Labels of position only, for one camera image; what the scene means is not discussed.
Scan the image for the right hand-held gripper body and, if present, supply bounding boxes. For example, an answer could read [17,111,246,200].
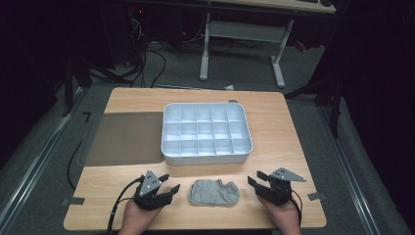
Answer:
[255,167,307,207]

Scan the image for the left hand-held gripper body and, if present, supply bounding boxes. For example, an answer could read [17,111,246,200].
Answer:
[133,169,173,212]

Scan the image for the grey sock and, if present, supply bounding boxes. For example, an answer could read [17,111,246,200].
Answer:
[188,178,241,207]

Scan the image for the white compartment organizer box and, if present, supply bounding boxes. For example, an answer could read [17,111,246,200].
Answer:
[161,102,254,166]

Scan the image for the person's left hand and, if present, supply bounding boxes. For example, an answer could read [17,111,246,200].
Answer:
[117,199,163,235]

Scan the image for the person's right hand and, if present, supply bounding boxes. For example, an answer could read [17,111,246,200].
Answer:
[258,196,303,235]

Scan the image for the grey tape strip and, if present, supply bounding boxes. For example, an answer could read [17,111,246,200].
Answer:
[307,191,328,202]
[61,197,86,207]

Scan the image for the grey flat mat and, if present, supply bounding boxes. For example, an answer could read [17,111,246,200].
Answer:
[78,111,165,167]

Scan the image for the dark metal stand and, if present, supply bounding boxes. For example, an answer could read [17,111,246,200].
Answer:
[283,62,347,139]
[60,58,93,118]

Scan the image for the white-framed desk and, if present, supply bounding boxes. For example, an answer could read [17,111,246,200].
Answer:
[199,0,338,89]

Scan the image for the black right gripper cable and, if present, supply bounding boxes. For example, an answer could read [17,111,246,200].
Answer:
[291,188,303,227]

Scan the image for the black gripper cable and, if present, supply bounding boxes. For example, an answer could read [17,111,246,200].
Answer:
[291,188,303,227]
[106,175,146,235]

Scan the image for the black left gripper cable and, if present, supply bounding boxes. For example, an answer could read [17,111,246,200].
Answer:
[106,175,146,235]

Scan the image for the metal floor rail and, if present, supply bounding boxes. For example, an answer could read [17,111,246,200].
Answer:
[0,87,86,227]
[316,105,384,235]

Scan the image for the thin black cable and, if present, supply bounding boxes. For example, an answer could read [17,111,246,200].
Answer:
[67,139,83,191]

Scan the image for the black floor cables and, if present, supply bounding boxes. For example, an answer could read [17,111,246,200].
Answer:
[128,19,209,89]

